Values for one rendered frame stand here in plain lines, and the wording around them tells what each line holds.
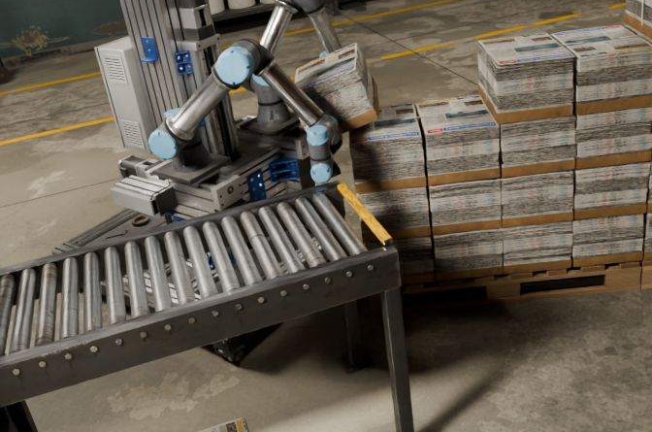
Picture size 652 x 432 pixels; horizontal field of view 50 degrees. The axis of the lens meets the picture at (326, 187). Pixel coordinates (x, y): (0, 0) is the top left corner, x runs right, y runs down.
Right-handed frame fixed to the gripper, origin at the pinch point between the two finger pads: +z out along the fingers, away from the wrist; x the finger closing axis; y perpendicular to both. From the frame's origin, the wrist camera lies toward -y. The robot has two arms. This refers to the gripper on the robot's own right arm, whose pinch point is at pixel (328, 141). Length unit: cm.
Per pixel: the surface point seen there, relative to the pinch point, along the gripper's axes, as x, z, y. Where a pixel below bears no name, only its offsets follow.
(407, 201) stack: -19.1, -5.3, -34.7
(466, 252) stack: -32, -4, -68
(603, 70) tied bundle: -105, -2, -15
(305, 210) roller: 6, -52, 0
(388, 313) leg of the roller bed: -12, -85, -27
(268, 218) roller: 17, -56, 3
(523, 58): -80, 1, 0
